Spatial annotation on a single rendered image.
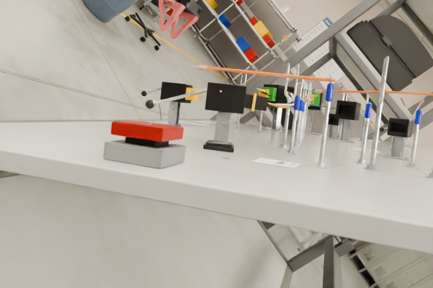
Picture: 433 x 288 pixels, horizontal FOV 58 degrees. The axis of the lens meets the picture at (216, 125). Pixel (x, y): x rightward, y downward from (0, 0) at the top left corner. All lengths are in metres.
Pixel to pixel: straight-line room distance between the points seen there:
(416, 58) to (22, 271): 1.41
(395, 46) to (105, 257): 1.26
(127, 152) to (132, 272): 0.43
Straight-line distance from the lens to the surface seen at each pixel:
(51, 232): 0.66
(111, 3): 4.18
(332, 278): 1.11
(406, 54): 1.61
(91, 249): 0.70
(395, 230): 0.28
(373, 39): 1.60
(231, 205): 0.28
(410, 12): 2.14
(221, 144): 0.51
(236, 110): 0.56
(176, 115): 0.93
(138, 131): 0.34
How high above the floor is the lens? 1.23
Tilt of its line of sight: 14 degrees down
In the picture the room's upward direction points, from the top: 53 degrees clockwise
